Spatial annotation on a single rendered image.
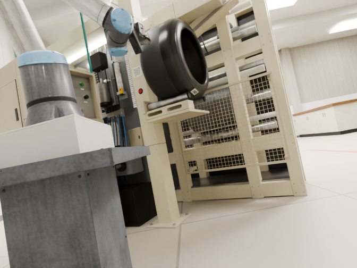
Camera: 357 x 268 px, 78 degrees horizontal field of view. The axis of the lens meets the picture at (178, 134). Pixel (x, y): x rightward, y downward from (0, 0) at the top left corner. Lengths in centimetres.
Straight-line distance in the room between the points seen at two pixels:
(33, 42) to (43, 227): 70
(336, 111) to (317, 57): 379
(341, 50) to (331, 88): 161
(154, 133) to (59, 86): 104
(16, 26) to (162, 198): 135
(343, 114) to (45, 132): 775
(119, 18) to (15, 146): 61
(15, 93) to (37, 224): 105
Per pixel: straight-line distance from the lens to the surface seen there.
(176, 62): 147
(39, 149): 69
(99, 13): 106
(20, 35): 113
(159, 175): 176
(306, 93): 1049
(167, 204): 178
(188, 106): 147
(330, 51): 1142
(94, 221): 69
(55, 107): 79
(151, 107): 166
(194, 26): 217
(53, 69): 84
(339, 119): 789
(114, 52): 115
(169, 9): 218
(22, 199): 77
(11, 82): 170
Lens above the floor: 57
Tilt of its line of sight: 3 degrees up
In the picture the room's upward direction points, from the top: 11 degrees counter-clockwise
